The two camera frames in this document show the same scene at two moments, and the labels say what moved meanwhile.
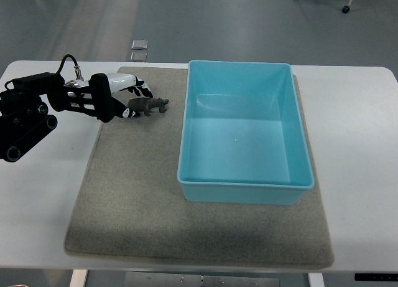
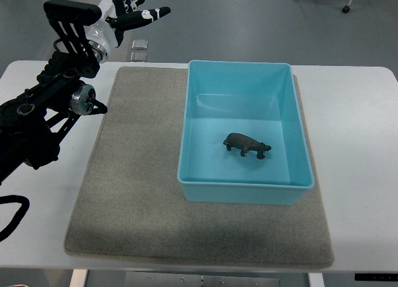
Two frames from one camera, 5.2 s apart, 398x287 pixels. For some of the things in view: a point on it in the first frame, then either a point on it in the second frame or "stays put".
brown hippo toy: x=145 y=104 → x=245 y=144
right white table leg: x=316 y=279 stays put
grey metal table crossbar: x=161 y=279 stays put
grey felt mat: x=128 y=206 stays put
